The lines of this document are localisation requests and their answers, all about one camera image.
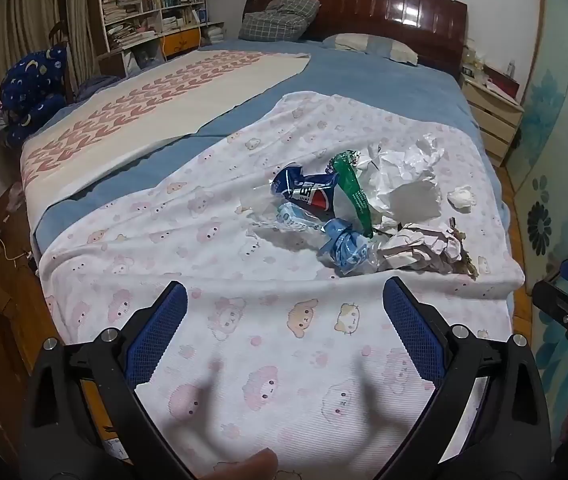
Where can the dried brown plant scrap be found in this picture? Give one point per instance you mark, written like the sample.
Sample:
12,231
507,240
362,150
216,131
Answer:
468,266

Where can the orange shelf cabinet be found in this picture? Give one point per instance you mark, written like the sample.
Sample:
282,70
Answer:
184,40

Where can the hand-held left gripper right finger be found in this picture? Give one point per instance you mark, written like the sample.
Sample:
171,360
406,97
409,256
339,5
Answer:
413,332

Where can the bed with blue sheet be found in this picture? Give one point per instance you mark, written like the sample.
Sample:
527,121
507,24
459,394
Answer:
363,80

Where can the shelved books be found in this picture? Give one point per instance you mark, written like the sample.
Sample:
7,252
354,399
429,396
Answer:
119,0

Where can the cream and blue striped pillow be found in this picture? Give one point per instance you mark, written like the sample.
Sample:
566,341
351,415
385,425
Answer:
368,47

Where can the beige curtain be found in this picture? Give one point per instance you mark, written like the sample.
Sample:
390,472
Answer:
24,20

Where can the white plastic bag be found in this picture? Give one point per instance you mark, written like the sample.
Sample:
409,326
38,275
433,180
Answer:
408,195

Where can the cream paper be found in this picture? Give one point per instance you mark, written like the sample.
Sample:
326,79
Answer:
413,252

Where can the crushed clear plastic bottle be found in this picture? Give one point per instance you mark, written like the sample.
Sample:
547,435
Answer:
289,217

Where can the cream blanket with pink pattern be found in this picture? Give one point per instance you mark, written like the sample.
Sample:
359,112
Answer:
164,100

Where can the cream wooden nightstand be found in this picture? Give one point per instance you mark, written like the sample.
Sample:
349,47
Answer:
493,120

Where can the red box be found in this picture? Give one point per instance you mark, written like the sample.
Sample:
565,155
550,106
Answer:
503,82

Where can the white tissue ball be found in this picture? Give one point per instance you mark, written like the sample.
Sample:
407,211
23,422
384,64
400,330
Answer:
461,196

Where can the white wooden bookshelf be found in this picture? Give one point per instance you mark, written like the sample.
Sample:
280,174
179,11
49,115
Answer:
95,20

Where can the dark wooden headboard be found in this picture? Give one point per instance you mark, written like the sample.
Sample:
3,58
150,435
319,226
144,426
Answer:
388,7

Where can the green wrapper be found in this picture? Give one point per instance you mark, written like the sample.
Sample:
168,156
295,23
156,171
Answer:
356,195

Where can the crushed blue soda can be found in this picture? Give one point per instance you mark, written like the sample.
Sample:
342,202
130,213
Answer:
304,185

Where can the blue floral wall mat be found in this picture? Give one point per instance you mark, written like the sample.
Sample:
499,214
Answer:
548,135

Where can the dark blue moon-printed bag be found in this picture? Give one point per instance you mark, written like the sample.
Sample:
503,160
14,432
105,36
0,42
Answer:
34,90

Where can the grey checked pillow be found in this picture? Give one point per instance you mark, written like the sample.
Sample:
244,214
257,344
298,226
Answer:
294,9
271,27

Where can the light blue plastic wrapper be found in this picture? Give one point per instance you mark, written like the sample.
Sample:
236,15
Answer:
346,247

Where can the white bear-printed blanket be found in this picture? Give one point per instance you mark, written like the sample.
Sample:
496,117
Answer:
264,335

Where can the person's left hand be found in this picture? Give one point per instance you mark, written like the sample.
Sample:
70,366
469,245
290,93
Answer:
251,466

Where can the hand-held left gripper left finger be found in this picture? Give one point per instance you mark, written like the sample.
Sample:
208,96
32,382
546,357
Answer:
156,332

